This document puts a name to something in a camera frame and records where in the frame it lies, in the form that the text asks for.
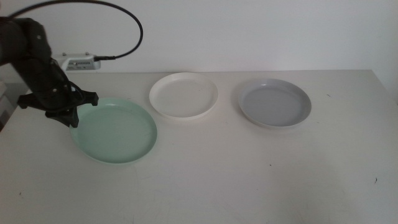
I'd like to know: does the black braided camera cable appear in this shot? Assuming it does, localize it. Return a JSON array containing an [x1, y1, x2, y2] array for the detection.
[[6, 0, 144, 62]]

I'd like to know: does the grey shallow bowl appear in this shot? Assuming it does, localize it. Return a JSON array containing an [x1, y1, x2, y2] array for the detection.
[[238, 78, 312, 129]]

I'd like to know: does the white shallow bowl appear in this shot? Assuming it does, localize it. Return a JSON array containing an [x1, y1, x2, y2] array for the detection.
[[149, 72, 220, 120]]

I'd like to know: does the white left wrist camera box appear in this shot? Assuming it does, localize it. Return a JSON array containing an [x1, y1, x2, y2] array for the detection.
[[51, 52, 102, 72]]

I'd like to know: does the pale green shallow bowl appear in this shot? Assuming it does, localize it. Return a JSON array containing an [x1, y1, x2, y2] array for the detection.
[[69, 97, 158, 165]]

